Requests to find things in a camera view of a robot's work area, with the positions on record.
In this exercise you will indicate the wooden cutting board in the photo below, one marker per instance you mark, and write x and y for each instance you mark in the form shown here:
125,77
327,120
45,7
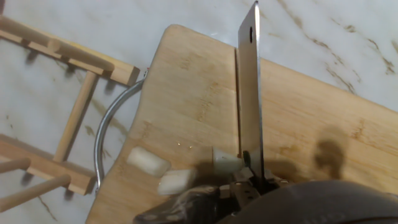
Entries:
311,109

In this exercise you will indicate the white marble pattern mat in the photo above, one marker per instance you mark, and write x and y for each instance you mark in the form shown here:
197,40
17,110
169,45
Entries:
311,18

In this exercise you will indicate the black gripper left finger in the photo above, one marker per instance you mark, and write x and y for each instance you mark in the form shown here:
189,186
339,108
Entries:
244,189

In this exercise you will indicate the wooden peg knife rack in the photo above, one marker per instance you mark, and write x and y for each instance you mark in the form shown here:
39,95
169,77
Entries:
46,168

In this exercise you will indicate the steel cleaver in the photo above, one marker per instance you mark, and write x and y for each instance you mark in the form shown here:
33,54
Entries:
250,102

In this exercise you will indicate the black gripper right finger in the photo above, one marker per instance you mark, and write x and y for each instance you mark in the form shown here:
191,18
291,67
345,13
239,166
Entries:
273,181

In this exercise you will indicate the cut white scallion piece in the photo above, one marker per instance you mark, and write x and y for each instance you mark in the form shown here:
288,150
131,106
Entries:
175,182
146,161

